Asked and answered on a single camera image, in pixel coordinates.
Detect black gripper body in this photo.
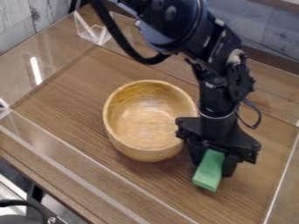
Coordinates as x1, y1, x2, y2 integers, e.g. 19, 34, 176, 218
174, 114, 261, 156

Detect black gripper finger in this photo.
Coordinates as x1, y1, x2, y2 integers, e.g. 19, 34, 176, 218
221, 153, 257, 178
186, 139, 208, 165

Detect green rectangular stick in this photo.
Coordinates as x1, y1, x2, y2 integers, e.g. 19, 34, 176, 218
190, 150, 224, 193

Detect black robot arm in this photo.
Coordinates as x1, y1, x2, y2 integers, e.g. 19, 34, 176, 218
90, 0, 261, 178

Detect wooden bowl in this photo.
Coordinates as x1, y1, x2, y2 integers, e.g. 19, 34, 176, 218
102, 80, 197, 162

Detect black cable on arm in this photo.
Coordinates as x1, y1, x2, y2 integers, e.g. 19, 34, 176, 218
234, 99, 262, 130

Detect clear acrylic enclosure wall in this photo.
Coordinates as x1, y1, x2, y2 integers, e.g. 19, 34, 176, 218
0, 9, 299, 224

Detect black table leg bracket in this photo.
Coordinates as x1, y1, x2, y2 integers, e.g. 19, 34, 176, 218
26, 185, 69, 224

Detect black cable lower left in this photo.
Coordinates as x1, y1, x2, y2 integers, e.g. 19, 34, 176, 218
0, 199, 44, 224

